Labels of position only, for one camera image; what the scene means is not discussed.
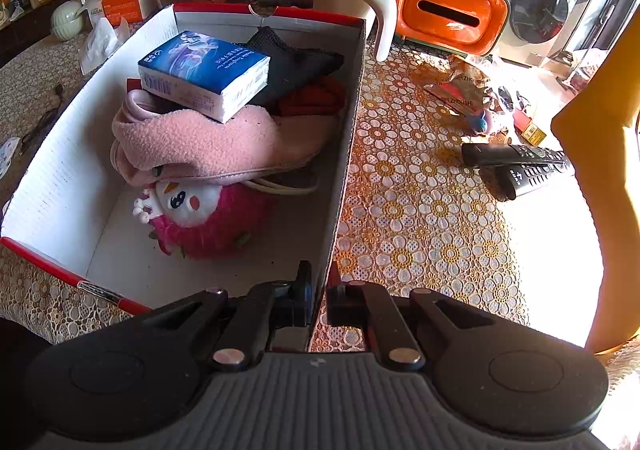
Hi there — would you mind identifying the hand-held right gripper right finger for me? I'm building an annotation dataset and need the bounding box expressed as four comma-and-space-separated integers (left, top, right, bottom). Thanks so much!
326, 280, 507, 372

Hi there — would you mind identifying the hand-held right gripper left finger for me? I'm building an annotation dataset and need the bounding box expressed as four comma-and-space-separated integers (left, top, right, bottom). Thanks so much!
135, 260, 313, 373

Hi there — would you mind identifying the pink round plush toy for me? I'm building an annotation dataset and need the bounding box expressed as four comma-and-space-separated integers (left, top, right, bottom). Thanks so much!
132, 177, 276, 261

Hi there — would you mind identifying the white charging cable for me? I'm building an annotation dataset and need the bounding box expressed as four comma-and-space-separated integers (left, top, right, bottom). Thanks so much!
242, 170, 321, 196

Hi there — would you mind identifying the pink fluffy slipper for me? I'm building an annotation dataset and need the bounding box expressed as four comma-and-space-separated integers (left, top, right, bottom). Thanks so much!
111, 105, 281, 181
120, 87, 343, 186

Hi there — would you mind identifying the red cloth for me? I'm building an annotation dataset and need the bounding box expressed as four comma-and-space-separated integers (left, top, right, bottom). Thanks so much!
277, 76, 347, 117

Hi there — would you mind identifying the black mesh pouch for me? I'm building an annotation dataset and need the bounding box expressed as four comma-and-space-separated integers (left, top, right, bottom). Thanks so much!
245, 26, 346, 107

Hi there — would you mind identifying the blue tissue pack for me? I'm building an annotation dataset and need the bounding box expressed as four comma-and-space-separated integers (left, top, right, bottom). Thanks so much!
137, 30, 272, 125

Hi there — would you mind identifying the red cardboard box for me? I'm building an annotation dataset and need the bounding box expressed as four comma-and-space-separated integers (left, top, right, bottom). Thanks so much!
0, 2, 376, 351

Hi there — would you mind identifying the black remote control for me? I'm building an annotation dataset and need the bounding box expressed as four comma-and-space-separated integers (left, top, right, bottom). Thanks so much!
480, 160, 576, 202
461, 142, 568, 168

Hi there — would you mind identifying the small blue pink toy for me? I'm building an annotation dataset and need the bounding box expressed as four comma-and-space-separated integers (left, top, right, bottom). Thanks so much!
467, 107, 498, 136

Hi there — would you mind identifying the snack wrapper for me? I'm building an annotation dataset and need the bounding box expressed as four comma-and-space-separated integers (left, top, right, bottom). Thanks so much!
424, 57, 501, 118

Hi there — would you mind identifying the small yellow box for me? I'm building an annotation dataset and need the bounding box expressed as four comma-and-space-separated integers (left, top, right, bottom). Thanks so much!
520, 122, 548, 146

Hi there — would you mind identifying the giraffe plush toy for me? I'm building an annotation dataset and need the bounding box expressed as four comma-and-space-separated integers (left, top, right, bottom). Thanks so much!
550, 10, 640, 356

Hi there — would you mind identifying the white crumpled tissue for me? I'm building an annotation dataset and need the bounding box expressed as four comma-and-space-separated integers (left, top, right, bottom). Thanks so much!
79, 16, 132, 76

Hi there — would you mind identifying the white paper scrap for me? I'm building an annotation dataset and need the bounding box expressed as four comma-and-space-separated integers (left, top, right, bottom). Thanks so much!
0, 137, 21, 178

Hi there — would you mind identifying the orange tissue box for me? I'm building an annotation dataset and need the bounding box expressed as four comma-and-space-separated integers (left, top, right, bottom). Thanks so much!
82, 0, 156, 28

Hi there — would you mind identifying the green ribbed jar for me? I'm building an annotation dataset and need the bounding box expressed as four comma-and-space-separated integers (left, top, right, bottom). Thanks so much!
50, 0, 93, 42

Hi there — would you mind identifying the wooden tv cabinet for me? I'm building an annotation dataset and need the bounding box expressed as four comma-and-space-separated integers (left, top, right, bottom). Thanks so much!
0, 0, 136, 68

